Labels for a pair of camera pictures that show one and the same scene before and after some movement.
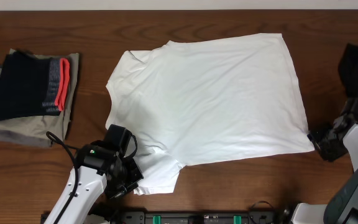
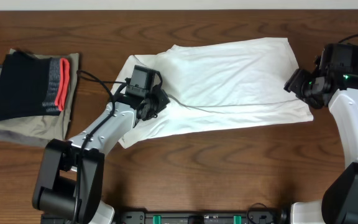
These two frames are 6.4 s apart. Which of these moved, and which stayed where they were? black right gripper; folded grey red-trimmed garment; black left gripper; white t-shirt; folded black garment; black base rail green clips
Moved: white t-shirt; black left gripper; black right gripper
Stayed: folded grey red-trimmed garment; black base rail green clips; folded black garment
